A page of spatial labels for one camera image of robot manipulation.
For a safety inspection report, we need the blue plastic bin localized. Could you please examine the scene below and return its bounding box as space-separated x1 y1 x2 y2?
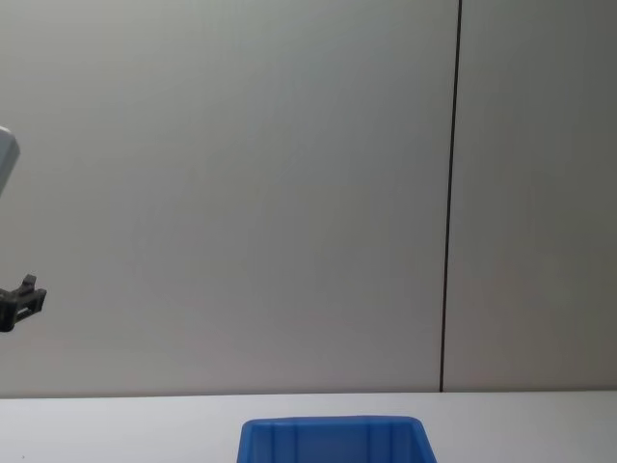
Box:
236 415 439 463

